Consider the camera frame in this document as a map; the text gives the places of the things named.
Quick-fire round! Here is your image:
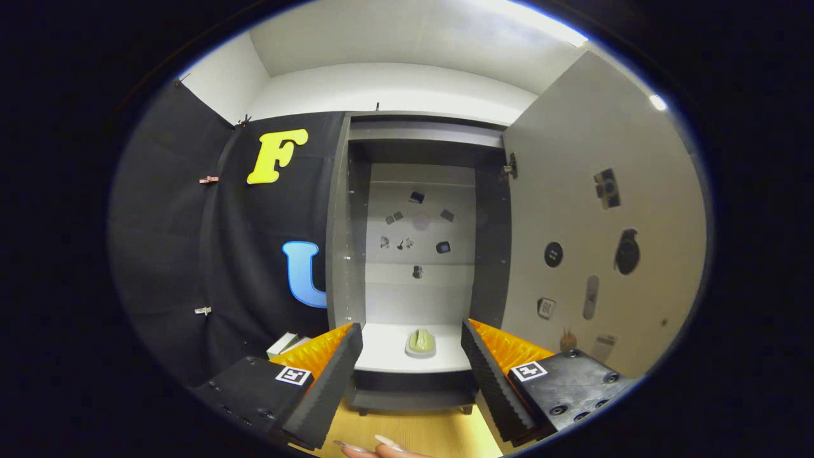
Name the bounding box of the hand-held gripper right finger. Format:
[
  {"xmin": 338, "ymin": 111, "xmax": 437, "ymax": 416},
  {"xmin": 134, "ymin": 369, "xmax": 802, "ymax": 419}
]
[{"xmin": 461, "ymin": 318, "xmax": 638, "ymax": 446}]

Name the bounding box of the green book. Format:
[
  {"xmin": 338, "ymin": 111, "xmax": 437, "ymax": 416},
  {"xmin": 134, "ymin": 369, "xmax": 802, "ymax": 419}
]
[{"xmin": 267, "ymin": 332, "xmax": 301, "ymax": 360}]

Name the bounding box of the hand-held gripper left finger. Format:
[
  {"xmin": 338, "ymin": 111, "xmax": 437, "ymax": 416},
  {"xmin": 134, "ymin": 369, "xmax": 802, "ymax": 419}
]
[{"xmin": 191, "ymin": 323, "xmax": 364, "ymax": 451}]

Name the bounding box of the black backdrop cloth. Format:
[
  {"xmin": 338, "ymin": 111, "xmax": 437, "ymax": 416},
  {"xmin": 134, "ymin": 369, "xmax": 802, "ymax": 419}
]
[{"xmin": 108, "ymin": 80, "xmax": 347, "ymax": 389}]

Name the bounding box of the long ceiling light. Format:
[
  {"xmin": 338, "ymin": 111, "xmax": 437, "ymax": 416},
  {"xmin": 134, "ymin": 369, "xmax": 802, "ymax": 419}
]
[{"xmin": 474, "ymin": 0, "xmax": 589, "ymax": 48}]

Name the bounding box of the pale green round object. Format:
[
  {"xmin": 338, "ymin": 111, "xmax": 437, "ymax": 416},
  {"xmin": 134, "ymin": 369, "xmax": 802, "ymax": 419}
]
[{"xmin": 405, "ymin": 328, "xmax": 438, "ymax": 359}]

